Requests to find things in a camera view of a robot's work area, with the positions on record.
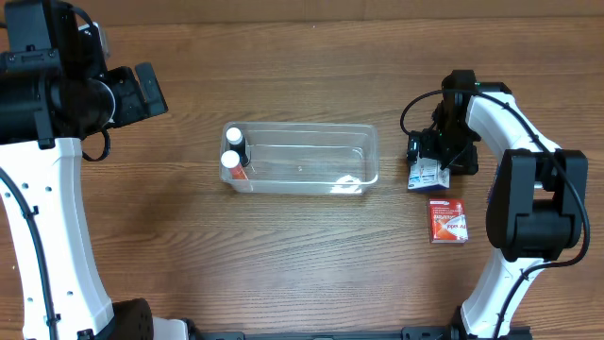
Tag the orange tube with white cap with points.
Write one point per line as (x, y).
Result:
(232, 162)

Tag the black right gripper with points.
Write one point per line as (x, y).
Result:
(439, 152)

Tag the red Panadol box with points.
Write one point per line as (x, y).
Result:
(447, 221)

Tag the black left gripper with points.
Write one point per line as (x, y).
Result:
(149, 88)

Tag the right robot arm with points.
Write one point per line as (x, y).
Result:
(535, 219)

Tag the white bandage box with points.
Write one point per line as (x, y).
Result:
(427, 175)

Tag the clear plastic container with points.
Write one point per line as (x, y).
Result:
(306, 158)

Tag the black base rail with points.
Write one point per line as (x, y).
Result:
(358, 334)

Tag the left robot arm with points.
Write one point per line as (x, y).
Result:
(56, 91)

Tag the dark bottle with white cap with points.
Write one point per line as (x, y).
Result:
(238, 143)

